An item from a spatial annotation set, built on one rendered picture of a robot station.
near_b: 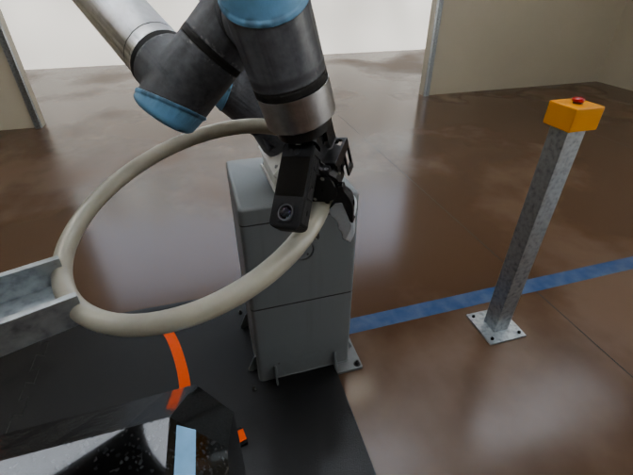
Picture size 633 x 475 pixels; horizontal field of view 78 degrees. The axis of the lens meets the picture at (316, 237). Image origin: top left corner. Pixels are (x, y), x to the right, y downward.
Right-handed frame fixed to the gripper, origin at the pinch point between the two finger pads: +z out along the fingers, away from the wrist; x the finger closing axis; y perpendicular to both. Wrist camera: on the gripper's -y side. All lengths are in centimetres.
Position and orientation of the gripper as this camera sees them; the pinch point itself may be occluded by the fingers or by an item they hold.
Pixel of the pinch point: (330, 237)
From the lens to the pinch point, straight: 62.3
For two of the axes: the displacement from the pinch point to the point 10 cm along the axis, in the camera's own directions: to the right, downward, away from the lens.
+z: 2.4, 6.8, 7.0
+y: 3.1, -7.3, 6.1
